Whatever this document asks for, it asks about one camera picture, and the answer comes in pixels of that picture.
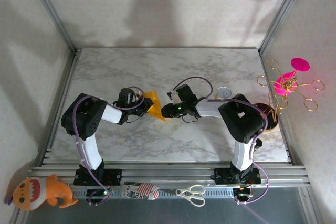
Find small silver lid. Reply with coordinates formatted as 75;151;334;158
216;87;232;99

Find crumpled striped printed package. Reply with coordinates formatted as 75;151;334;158
121;181;160;200

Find small dark bottle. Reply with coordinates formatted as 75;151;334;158
253;138;263;154

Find black round gold-rimmed base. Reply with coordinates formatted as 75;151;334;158
254;102;279;132

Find pink plastic wine glass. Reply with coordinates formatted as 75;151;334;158
274;58;311;97

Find orange plush shark toy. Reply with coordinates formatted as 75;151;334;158
4;174;79;211

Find thin black left gripper wire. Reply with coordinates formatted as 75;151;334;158
125;114;143;124

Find thin black gripper wire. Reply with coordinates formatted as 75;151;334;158
182;113;200;124
125;114;143;124

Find thin black right gripper wire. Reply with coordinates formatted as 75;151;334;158
182;113;200;124

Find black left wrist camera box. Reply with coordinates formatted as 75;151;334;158
117;88;140;108

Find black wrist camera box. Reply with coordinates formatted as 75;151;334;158
172;84;197;103
117;88;140;108

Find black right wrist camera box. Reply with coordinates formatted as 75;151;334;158
172;84;197;103

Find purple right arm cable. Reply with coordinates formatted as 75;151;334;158
173;76;270;205

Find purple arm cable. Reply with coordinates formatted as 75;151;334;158
173;76;270;205
73;86;145;206

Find aluminium front rail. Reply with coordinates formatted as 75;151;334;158
27;165;310;186

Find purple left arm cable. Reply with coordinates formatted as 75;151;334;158
73;86;145;206

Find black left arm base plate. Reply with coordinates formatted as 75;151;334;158
73;167;123;186

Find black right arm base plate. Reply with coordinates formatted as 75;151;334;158
214;167;261;185

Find aluminium side rail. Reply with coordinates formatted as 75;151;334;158
258;50;293;163
39;49;82;167

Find grey slotted cable duct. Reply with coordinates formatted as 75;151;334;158
70;187;235;199

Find white handled scissors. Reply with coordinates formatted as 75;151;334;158
175;184;206;207

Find gold wire glass rack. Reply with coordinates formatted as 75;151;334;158
256;58;326;116

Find aluminium frame post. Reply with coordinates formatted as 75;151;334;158
258;0;308;54
25;0;77;51

